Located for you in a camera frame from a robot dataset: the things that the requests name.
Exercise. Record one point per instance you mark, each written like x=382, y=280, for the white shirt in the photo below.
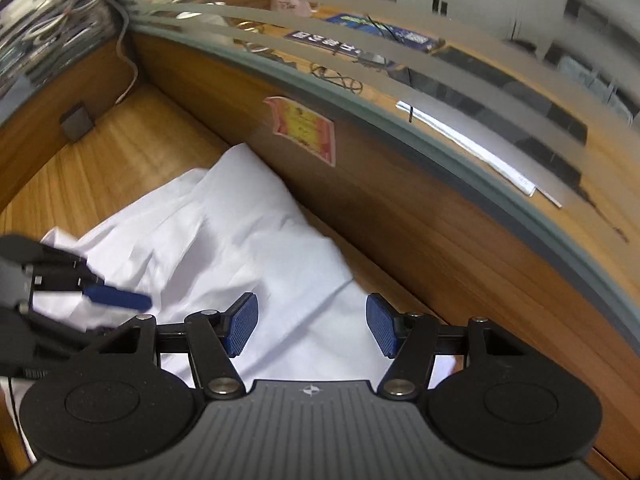
x=225, y=240

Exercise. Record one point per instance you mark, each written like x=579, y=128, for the pink object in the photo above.
x=295, y=6

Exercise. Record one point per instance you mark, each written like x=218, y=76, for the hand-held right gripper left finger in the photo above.
x=242, y=322

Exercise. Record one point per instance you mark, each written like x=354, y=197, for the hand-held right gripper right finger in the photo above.
x=382, y=325

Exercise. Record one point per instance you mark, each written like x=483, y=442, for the black outlet box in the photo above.
x=76, y=121

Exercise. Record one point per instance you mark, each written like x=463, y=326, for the blue printed packet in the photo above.
x=380, y=30

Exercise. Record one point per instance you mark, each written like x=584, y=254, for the red and yellow sticker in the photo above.
x=302, y=127

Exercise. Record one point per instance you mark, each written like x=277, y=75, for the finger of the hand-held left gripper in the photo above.
x=120, y=297

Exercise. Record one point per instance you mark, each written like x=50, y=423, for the white paper strip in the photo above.
x=475, y=152

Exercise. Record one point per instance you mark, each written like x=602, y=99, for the dark printed card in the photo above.
x=325, y=42

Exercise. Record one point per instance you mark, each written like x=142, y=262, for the frosted striped glass partition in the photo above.
x=50, y=35
x=450, y=20

